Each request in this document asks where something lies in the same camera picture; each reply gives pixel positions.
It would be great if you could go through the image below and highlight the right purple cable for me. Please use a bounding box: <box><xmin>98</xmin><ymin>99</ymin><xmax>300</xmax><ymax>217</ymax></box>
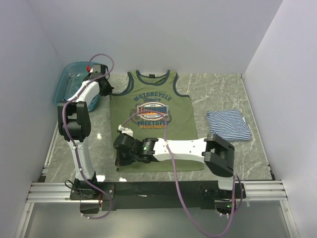
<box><xmin>121</xmin><ymin>113</ymin><xmax>245</xmax><ymax>236</ymax></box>

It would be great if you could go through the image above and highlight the teal plastic laundry basket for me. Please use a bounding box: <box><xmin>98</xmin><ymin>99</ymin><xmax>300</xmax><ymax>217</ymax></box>
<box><xmin>53</xmin><ymin>61</ymin><xmax>88</xmax><ymax>107</ymax></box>

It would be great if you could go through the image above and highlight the blue white striped tank top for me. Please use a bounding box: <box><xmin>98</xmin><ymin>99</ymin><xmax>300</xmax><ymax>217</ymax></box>
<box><xmin>206</xmin><ymin>109</ymin><xmax>252</xmax><ymax>141</ymax></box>

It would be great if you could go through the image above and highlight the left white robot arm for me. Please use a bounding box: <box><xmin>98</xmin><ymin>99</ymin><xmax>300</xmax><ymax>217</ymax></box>
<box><xmin>57</xmin><ymin>63</ymin><xmax>113</xmax><ymax>199</ymax></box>

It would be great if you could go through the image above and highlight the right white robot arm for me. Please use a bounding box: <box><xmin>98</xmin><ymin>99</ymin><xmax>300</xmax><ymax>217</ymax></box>
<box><xmin>113</xmin><ymin>133</ymin><xmax>235</xmax><ymax>198</ymax></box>

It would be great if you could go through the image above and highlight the olive green tank top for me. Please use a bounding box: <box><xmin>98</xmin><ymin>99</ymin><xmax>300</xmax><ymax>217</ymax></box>
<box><xmin>109</xmin><ymin>69</ymin><xmax>205</xmax><ymax>173</ymax></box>

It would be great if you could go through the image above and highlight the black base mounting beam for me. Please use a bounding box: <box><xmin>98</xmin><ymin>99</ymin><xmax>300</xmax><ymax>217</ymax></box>
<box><xmin>69</xmin><ymin>180</ymin><xmax>232</xmax><ymax>211</ymax></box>

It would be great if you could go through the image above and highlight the blue tank top in basket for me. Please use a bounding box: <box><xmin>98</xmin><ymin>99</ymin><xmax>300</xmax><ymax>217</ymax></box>
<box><xmin>90</xmin><ymin>95</ymin><xmax>99</xmax><ymax>107</ymax></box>

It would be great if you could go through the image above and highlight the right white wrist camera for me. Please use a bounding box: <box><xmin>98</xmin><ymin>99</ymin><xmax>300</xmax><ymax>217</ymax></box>
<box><xmin>117</xmin><ymin>124</ymin><xmax>133</xmax><ymax>137</ymax></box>

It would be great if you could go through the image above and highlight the aluminium extrusion frame rail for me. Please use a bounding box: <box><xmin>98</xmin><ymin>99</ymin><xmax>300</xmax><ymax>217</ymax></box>
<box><xmin>14</xmin><ymin>123</ymin><xmax>298</xmax><ymax>238</ymax></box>

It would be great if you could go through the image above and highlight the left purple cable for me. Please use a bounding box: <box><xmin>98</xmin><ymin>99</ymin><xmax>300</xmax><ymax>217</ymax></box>
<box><xmin>61</xmin><ymin>54</ymin><xmax>116</xmax><ymax>220</ymax></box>

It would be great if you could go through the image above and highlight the purple cable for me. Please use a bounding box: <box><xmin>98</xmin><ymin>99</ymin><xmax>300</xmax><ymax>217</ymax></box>
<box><xmin>121</xmin><ymin>113</ymin><xmax>245</xmax><ymax>236</ymax></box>
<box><xmin>61</xmin><ymin>54</ymin><xmax>116</xmax><ymax>220</ymax></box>

